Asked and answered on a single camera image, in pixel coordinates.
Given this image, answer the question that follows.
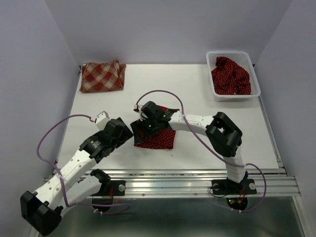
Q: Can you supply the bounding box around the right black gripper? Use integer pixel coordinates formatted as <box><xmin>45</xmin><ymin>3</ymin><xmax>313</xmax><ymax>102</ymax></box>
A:
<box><xmin>130</xmin><ymin>116</ymin><xmax>160</xmax><ymax>144</ymax></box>

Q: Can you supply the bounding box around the red polka dot skirt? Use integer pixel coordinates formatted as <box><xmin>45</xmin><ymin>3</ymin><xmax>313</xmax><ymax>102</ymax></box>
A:
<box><xmin>211</xmin><ymin>56</ymin><xmax>251</xmax><ymax>95</ymax></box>
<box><xmin>134</xmin><ymin>105</ymin><xmax>176</xmax><ymax>150</ymax></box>

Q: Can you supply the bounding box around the red plaid skirt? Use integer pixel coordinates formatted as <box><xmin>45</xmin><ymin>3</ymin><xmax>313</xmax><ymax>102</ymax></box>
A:
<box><xmin>79</xmin><ymin>60</ymin><xmax>126</xmax><ymax>93</ymax></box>

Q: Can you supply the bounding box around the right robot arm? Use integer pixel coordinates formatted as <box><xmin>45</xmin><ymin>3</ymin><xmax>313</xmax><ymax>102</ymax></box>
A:
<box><xmin>130</xmin><ymin>101</ymin><xmax>248</xmax><ymax>193</ymax></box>

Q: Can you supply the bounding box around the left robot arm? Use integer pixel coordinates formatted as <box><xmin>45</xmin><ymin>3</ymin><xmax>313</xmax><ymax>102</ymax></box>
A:
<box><xmin>20</xmin><ymin>113</ymin><xmax>133</xmax><ymax>237</ymax></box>

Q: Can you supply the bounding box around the white plastic basket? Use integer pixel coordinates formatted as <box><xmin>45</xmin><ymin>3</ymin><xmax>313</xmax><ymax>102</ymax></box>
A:
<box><xmin>206</xmin><ymin>51</ymin><xmax>261</xmax><ymax>102</ymax></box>

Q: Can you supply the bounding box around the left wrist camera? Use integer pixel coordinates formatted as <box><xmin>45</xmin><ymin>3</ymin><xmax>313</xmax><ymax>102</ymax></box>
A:
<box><xmin>90</xmin><ymin>111</ymin><xmax>110</xmax><ymax>130</ymax></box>

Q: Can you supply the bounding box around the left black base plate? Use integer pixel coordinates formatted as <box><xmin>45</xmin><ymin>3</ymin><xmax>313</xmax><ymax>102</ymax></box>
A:
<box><xmin>93</xmin><ymin>180</ymin><xmax>126</xmax><ymax>197</ymax></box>

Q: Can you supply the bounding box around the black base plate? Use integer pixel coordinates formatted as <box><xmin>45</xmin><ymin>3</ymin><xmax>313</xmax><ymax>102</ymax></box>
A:
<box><xmin>93</xmin><ymin>180</ymin><xmax>126</xmax><ymax>197</ymax></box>
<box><xmin>210</xmin><ymin>179</ymin><xmax>257</xmax><ymax>196</ymax></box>

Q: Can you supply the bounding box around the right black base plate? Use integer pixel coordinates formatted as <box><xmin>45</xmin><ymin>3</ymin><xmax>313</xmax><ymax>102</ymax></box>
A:
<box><xmin>210</xmin><ymin>179</ymin><xmax>257</xmax><ymax>196</ymax></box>

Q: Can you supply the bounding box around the aluminium mounting rail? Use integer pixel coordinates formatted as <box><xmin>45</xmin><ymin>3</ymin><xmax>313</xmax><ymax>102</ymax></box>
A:
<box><xmin>105</xmin><ymin>168</ymin><xmax>301</xmax><ymax>198</ymax></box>

